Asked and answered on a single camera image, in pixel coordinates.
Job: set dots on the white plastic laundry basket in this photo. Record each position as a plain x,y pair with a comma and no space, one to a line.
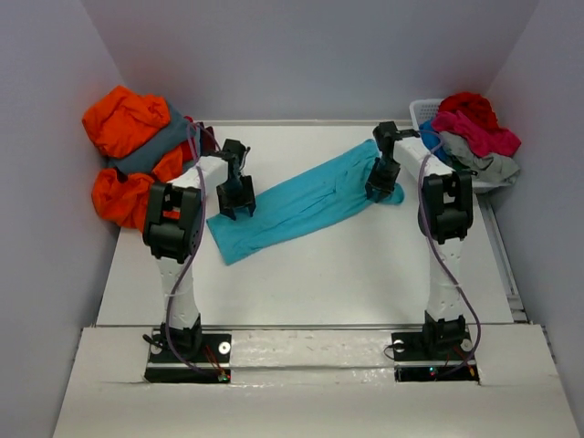
422,110

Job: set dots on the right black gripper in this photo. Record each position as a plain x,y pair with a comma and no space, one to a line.
375,182

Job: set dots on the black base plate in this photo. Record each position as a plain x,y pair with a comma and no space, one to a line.
412,363
209,365

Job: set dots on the magenta t shirt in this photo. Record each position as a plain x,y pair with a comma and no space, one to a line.
480,141

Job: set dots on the blue t shirt in basket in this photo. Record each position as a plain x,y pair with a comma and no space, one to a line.
431,140

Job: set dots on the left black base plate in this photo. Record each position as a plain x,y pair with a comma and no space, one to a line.
209,365

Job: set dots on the teal t shirt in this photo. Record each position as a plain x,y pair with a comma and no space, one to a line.
318,198

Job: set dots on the orange t shirt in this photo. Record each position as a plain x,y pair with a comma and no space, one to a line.
117,125

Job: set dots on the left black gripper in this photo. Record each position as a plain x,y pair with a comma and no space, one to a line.
246,201

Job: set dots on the dark red folded shirt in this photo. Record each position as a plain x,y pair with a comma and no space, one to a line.
200,142

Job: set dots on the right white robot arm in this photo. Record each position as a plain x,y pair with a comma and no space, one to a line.
445,215

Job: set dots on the grey t shirt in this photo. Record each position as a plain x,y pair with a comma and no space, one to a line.
493,168

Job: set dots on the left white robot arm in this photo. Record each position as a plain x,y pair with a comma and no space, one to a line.
173,231

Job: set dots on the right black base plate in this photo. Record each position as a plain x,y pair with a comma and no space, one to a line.
412,363

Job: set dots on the red t shirt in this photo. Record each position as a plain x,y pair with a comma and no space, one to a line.
475,107

